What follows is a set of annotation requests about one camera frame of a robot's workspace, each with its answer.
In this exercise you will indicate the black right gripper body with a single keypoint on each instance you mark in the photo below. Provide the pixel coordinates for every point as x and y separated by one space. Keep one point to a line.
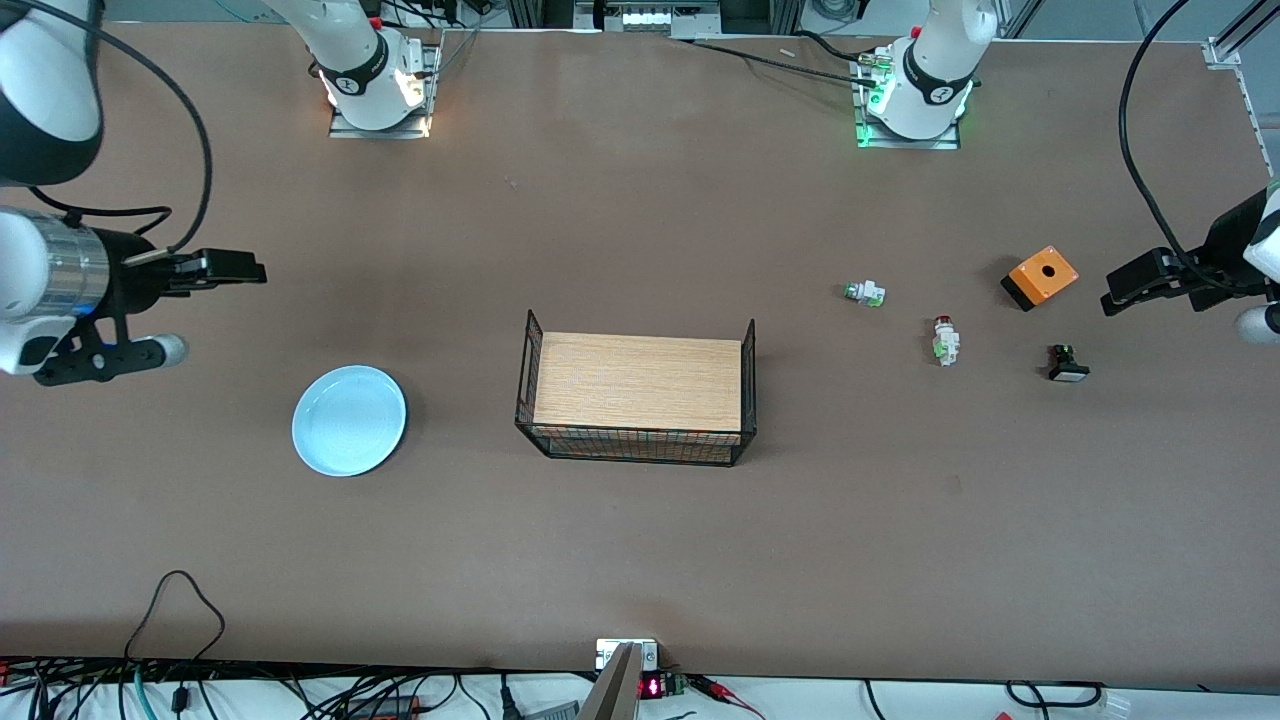
128 278

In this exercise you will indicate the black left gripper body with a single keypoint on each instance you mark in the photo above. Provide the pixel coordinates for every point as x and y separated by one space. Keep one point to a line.
1226 247

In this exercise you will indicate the grey plastic box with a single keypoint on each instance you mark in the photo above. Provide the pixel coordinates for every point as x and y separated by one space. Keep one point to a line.
555 712

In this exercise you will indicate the aluminium frame with white device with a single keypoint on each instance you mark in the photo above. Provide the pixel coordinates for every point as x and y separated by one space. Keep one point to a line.
650 18

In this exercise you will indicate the light blue round plate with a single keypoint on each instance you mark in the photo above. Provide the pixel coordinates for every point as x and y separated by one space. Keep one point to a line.
350 420

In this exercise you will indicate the white switch with red button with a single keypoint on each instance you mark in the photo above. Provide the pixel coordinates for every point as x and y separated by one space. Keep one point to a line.
946 345

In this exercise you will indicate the red test lead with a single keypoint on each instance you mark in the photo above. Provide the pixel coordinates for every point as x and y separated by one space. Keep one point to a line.
725 692

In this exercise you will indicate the black button with white cap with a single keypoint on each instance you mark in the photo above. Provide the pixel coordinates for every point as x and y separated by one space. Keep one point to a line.
1068 372

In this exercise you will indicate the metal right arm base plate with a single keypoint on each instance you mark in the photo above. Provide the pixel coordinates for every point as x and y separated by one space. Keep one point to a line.
350 130

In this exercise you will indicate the silver metal bracket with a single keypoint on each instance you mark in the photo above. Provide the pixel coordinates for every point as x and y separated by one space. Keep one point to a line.
650 655

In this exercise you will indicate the red digit display module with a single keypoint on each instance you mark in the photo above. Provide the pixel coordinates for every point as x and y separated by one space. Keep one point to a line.
652 687

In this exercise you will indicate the aluminium frame rail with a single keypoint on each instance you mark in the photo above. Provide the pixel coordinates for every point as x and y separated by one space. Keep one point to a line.
1222 52

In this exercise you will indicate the wooden basket board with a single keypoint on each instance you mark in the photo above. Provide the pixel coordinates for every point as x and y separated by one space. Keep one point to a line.
640 385

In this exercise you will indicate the orange button box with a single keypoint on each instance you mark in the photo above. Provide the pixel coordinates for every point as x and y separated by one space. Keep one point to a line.
1060 282

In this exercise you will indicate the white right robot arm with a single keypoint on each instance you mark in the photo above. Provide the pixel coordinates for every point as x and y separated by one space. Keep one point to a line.
40 100

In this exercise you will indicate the white switch with green button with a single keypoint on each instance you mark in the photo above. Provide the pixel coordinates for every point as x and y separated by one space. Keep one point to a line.
868 294

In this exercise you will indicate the grey camera mount bar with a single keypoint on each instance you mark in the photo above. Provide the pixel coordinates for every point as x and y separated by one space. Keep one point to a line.
615 690

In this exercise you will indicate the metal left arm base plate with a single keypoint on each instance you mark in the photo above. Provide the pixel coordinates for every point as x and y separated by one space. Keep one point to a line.
900 144

